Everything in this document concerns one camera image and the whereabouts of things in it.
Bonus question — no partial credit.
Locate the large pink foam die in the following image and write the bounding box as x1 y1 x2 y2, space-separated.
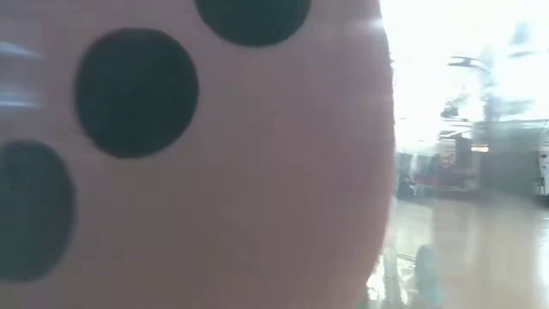
0 0 396 309

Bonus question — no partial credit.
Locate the clear plastic container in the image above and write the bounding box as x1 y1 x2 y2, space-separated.
0 0 549 309

